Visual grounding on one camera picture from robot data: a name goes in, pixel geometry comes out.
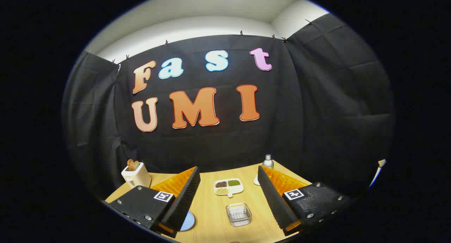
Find white divided dish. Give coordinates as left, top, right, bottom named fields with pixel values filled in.
left=214, top=178, right=244, bottom=198

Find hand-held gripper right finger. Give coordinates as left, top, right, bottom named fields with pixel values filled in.
left=257, top=165, right=350, bottom=236

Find blue plate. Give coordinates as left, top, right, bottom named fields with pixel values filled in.
left=179, top=211, right=196, bottom=231

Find cream white toaster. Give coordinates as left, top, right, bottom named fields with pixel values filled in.
left=121, top=162, right=152, bottom=189

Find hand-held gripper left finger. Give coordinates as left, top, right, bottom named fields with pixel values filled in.
left=105, top=166, right=201, bottom=238

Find row of small cloth clips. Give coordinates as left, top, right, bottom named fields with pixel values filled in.
left=86, top=19, right=314, bottom=64

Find metal wire basket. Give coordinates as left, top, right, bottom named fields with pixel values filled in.
left=226, top=202, right=252, bottom=227

